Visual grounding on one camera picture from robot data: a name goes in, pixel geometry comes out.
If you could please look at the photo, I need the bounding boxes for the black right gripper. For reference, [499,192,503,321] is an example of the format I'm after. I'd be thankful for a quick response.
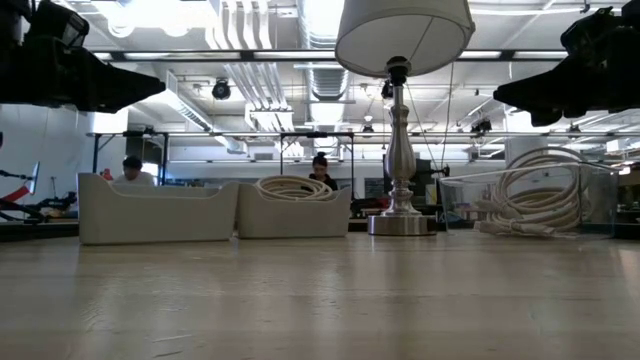
[492,28,640,128]

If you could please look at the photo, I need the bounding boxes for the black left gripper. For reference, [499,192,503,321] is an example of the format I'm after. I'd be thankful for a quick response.
[0,29,167,114]

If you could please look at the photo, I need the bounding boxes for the beige cable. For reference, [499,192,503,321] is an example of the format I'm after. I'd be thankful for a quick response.
[473,187,584,237]
[502,146,590,214]
[254,174,335,202]

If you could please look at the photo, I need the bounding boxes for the person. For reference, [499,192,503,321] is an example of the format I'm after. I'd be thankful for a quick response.
[112,154,157,187]
[307,151,340,192]

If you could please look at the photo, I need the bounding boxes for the black ceiling spotlight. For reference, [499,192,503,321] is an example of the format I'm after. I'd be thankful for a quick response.
[211,78,232,101]

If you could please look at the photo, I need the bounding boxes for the black red background equipment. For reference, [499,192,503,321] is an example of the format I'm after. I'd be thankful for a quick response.
[0,169,79,224]

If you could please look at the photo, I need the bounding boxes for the silver table lamp white shade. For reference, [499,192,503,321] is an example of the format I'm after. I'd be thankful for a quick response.
[333,0,476,237]

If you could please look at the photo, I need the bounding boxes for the black metal workstation frame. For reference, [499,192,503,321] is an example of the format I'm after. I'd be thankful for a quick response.
[89,130,356,189]

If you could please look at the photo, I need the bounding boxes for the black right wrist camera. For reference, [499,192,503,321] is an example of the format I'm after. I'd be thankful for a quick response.
[559,5,632,51]

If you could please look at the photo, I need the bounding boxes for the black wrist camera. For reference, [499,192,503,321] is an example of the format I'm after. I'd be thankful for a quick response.
[559,5,632,51]
[24,0,91,50]

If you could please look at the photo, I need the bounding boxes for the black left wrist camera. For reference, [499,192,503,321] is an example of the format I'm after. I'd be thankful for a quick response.
[24,0,91,50]

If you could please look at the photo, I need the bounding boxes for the silver ventilation duct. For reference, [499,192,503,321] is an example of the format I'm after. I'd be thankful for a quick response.
[297,0,351,101]

